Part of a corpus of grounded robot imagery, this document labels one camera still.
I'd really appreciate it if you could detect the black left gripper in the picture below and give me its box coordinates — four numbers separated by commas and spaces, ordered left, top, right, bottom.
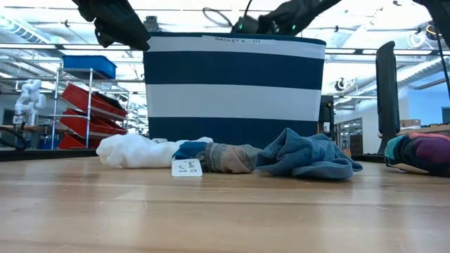
72, 0, 152, 52

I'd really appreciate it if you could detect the metal shelf rack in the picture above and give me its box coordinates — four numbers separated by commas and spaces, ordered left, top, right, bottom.
49, 66, 131, 150

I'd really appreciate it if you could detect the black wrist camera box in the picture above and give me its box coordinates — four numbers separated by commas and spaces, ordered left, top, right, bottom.
231, 15, 260, 35

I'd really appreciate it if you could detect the dusty blue garment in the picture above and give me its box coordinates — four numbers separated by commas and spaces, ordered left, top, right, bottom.
255, 127, 364, 181

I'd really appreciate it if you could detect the white handwritten paper tag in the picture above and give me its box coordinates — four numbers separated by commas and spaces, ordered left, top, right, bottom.
171, 158, 204, 178

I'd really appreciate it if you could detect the red plastic bin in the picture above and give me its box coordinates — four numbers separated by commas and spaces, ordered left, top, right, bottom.
61, 83, 128, 117
58, 133, 106, 151
59, 108, 127, 136

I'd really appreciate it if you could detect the wooden workbench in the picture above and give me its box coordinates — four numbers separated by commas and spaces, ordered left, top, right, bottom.
0, 124, 50, 134

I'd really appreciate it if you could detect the black round ceiling device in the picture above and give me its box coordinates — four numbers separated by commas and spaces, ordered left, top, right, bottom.
418, 20, 450, 48

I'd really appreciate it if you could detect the wooden desk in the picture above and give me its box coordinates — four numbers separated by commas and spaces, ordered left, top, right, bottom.
397, 123, 450, 137

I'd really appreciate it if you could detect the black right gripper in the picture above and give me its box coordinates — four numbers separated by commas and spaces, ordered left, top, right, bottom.
258, 0, 342, 36

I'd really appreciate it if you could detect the round grey ceiling fixture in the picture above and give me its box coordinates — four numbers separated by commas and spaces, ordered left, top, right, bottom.
143, 15, 161, 33

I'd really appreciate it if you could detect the black upright post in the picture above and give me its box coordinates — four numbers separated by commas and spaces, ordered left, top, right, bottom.
375, 41, 401, 155

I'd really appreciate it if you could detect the black equipment stand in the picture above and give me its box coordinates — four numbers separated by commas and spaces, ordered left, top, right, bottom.
319, 94, 335, 141

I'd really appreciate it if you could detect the navy white striped fabric basket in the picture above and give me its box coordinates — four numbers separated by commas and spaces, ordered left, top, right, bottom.
142, 31, 327, 152

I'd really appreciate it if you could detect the grey patterned sock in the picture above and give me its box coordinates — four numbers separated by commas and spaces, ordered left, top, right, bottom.
172, 140, 263, 174

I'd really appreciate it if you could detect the black metal table frame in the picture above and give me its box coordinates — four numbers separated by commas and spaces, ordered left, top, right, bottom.
0, 149, 386, 163

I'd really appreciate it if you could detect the teal purple black sock bundle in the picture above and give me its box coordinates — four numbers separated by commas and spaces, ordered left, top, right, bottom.
383, 131, 450, 178

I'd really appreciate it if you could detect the white fluffy garment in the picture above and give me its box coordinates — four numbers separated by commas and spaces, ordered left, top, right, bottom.
96, 133, 214, 169

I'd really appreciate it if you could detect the blue plastic bin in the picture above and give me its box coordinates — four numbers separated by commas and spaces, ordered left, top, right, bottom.
62, 55, 117, 80

